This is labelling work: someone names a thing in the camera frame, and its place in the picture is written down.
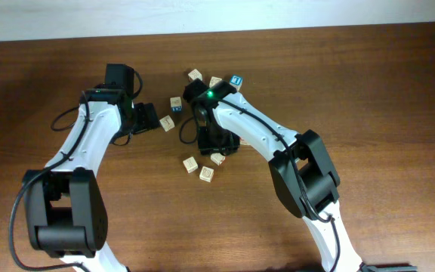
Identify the wooden block red face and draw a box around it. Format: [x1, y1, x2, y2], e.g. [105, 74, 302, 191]
[240, 138, 250, 146]

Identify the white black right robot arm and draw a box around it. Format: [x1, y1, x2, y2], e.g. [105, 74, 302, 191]
[183, 79, 363, 271]

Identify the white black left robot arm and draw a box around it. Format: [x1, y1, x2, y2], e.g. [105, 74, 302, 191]
[17, 88, 159, 271]

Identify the wooden block with shell drawing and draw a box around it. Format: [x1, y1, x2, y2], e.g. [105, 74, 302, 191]
[159, 115, 175, 132]

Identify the wooden block blue number five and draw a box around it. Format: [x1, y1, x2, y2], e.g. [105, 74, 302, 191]
[170, 97, 182, 113]

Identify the wooden block top middle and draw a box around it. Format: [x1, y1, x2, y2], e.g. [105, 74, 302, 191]
[209, 76, 222, 88]

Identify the wooden block blue top face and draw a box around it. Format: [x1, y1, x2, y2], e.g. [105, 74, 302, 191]
[230, 75, 243, 91]

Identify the wooden block top left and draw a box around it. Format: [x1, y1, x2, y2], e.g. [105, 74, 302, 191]
[187, 69, 203, 82]

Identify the black base bracket bottom right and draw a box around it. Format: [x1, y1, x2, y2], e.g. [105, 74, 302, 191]
[359, 264, 418, 272]

